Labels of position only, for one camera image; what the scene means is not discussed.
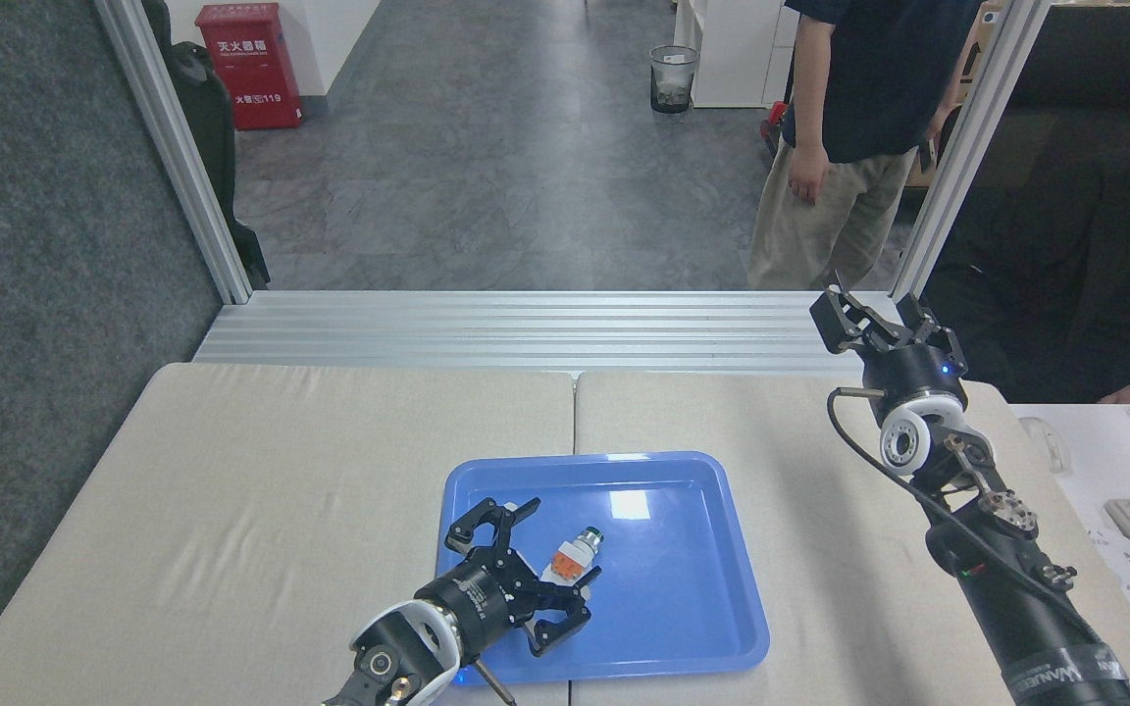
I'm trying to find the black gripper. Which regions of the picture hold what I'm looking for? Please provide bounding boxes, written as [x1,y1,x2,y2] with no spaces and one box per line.
[809,271,970,425]
[414,496,603,657]

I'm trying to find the white orange switch part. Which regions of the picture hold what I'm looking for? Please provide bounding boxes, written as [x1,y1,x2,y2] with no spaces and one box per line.
[538,526,606,588]

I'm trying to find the blue plastic tray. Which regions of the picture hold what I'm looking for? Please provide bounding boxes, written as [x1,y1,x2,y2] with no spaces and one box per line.
[428,451,771,686]

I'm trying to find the standing person's hand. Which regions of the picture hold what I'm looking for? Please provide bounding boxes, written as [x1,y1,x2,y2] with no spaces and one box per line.
[787,143,832,206]

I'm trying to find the white computer mouse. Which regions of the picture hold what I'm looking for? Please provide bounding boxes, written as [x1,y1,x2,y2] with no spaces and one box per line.
[1018,416,1072,476]

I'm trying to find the seated person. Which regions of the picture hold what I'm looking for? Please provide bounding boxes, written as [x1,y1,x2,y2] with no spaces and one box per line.
[920,135,1130,406]

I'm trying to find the small red object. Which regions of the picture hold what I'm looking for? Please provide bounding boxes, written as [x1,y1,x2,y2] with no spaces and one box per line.
[758,98,793,160]

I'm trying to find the standing person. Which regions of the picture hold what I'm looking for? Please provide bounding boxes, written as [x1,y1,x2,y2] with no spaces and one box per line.
[747,0,984,292]

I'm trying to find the white desk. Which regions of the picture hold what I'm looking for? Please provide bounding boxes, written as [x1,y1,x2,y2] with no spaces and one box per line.
[1006,402,1130,706]

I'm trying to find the white cabinet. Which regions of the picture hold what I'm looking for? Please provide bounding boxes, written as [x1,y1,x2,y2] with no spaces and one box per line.
[672,0,803,110]

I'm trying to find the grey trash bin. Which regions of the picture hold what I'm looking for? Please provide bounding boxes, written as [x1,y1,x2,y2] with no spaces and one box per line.
[648,44,700,116]

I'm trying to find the black office chair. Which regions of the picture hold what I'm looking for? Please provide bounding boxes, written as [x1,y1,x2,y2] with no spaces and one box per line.
[936,4,1130,197]

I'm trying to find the white power strip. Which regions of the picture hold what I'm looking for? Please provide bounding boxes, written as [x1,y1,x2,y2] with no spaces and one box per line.
[1086,528,1130,617]

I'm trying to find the black bag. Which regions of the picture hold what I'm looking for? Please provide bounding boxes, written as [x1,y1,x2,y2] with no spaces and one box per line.
[140,0,273,292]

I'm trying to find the red fire extinguisher box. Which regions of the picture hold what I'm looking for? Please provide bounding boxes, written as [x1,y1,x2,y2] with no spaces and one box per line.
[194,2,305,132]

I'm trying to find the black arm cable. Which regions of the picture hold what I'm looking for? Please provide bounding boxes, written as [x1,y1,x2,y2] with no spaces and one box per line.
[470,658,520,706]
[826,385,1115,650]

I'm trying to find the silver aluminium post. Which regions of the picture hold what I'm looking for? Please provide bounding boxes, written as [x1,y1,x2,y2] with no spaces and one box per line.
[890,0,1053,301]
[94,0,255,306]

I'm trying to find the silver aluminium rail platform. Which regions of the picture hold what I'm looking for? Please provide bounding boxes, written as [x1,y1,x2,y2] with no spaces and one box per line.
[191,289,901,377]

